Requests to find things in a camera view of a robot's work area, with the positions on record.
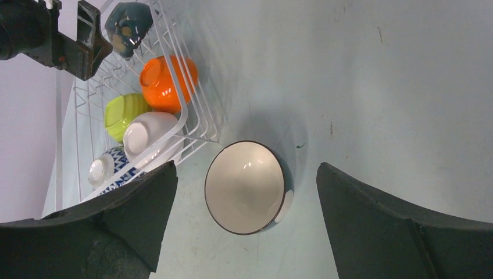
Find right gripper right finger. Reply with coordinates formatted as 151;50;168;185
316;162;492;278

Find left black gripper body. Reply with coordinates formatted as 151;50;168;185
1;1;62;66

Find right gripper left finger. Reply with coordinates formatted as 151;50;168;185
1;161;178;278

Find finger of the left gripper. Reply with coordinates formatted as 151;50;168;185
58;1;113;81

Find dark blue floral bowl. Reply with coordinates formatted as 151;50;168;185
105;2;153;60

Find lime green square bowl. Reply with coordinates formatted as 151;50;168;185
103;93;152;143

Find teal bowl white dots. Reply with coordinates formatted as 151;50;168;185
204;140;294;235

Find blue white patterned bowl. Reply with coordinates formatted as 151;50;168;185
88;146;146;195

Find orange bowl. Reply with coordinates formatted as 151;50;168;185
140;55;198;114

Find plain white bowl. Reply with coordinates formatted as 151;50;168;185
123;112;184;172

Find white wire dish rack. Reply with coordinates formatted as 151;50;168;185
47;1;219;208

